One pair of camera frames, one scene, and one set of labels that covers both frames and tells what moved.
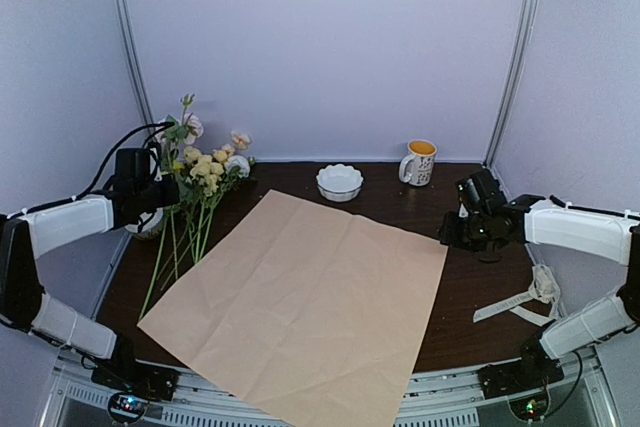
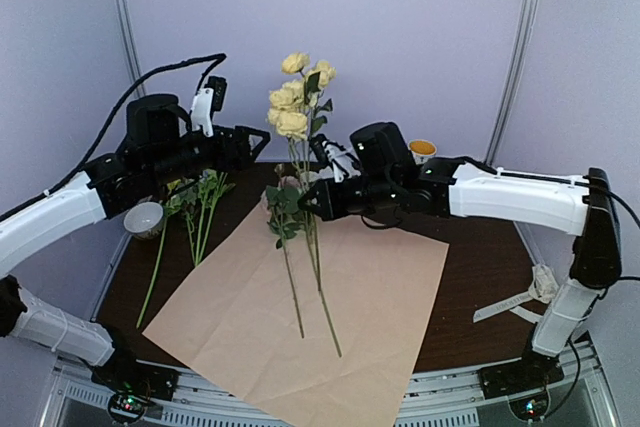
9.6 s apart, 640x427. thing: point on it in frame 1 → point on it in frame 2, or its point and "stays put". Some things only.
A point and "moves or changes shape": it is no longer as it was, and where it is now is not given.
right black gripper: x=448 y=237 → x=326 y=210
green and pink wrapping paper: x=313 y=317 stays put
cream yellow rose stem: x=207 y=171 → x=296 y=106
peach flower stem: x=239 y=141 moves or changes shape
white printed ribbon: x=544 y=287 stays put
